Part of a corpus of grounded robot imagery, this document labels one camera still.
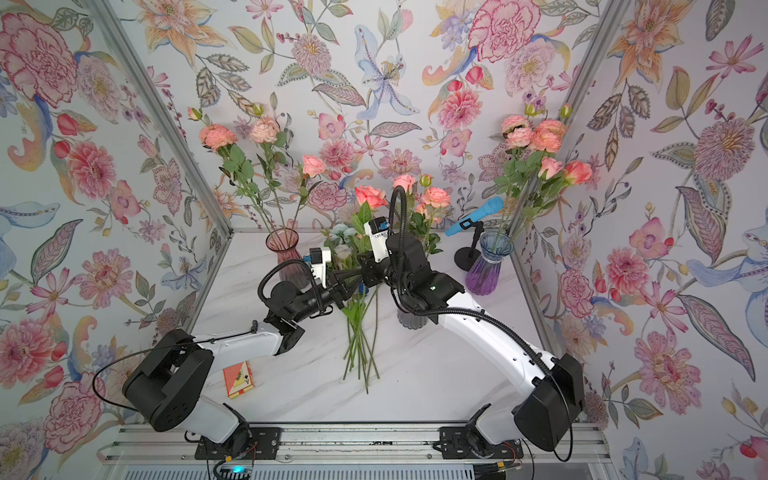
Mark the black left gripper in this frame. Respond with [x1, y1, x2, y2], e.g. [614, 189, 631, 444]
[290, 273, 366, 326]

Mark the pink flower stem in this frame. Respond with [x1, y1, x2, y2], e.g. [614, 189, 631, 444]
[525, 157, 593, 221]
[492, 104, 538, 252]
[519, 156, 567, 225]
[247, 103, 287, 230]
[409, 174, 451, 256]
[187, 107, 274, 232]
[529, 103, 573, 155]

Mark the pink rose stem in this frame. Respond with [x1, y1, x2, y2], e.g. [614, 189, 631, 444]
[293, 155, 327, 223]
[393, 174, 418, 207]

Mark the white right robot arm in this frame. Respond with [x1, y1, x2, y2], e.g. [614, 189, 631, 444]
[363, 187, 585, 452]

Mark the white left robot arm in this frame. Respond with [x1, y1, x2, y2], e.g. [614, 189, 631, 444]
[121, 248, 388, 444]

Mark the purple glass vase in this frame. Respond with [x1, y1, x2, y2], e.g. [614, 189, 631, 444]
[465, 232, 513, 296]

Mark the pink glass vase back left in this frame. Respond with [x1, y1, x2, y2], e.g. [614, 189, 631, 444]
[265, 228, 309, 289]

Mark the artificial flower bunch on table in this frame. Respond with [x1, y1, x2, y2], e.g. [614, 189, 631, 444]
[324, 224, 379, 393]

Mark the black microphone stand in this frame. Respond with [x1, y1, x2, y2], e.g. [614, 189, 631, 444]
[454, 221, 484, 272]

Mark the blue toy microphone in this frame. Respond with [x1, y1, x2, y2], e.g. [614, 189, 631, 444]
[445, 196, 504, 236]

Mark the orange yellow card box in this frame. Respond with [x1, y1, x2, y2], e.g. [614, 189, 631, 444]
[223, 361, 254, 399]

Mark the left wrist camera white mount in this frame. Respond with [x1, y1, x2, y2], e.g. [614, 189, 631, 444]
[304, 247, 332, 288]

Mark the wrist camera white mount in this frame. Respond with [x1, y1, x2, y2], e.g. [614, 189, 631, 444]
[364, 217, 390, 263]
[304, 247, 332, 288]

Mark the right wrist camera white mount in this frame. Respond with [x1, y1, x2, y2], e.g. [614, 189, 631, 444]
[364, 217, 390, 263]

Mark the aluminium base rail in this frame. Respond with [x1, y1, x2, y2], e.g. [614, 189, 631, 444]
[97, 422, 618, 479]

